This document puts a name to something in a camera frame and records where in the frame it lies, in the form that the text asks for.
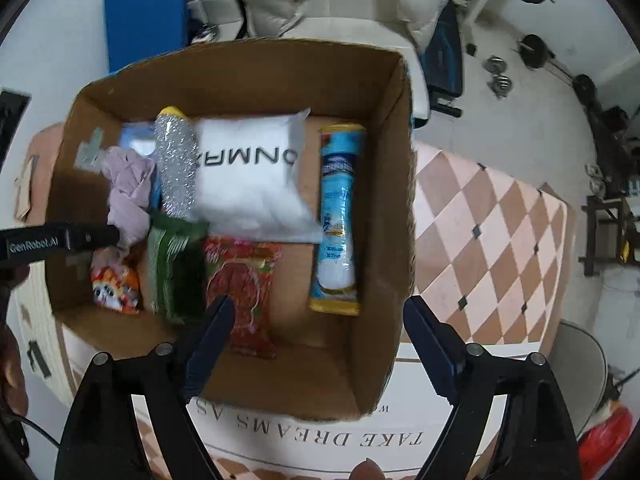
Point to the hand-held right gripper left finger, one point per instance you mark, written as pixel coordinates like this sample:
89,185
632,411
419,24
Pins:
210,350

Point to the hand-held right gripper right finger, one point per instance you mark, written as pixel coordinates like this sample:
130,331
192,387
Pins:
430,350

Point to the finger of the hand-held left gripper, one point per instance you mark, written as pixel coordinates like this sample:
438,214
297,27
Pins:
92,236

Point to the panda print snack packet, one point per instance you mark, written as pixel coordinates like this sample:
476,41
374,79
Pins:
112,287

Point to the grey purple cloth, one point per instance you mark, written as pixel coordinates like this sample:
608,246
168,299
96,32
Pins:
130,190

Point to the red snack packet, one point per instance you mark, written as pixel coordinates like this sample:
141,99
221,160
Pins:
245,282

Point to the green snack packet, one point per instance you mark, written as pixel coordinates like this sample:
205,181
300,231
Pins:
175,272

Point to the printed cardboard box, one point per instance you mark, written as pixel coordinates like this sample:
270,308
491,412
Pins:
300,375

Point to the silver packet with yellow ends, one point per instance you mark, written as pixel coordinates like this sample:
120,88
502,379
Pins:
175,170

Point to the blue tissue packet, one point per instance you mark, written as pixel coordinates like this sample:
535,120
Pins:
135,137

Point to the white pillow packet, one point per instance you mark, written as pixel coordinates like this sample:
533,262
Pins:
250,195

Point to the light blue snack packet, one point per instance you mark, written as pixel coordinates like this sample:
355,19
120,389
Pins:
337,200

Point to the person's left forearm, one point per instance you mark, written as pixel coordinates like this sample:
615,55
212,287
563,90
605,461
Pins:
12,370

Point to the person's left hand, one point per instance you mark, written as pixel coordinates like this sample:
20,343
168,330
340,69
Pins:
15,277

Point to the person's right hand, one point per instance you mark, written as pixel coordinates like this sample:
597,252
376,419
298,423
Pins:
367,470

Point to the cardboard scrap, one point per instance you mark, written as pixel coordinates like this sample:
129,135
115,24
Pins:
24,187

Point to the beige shell chair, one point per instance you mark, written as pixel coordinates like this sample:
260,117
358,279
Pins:
575,375

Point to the red plastic bag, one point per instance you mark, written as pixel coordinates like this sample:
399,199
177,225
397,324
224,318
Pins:
605,440

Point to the dark wooden chair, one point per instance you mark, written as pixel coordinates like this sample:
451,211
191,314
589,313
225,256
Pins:
607,240

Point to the blue folded mat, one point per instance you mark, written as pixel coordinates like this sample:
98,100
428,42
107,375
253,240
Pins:
145,20

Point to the pair of white shoes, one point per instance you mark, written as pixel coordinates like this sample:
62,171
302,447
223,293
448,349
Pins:
596,180

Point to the chrome dumbbell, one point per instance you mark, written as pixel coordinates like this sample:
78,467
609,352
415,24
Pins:
495,64
501,85

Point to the black weight bench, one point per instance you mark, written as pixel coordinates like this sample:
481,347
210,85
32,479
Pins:
442,60

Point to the small barbell with black plates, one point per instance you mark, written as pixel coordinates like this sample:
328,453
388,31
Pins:
535,50

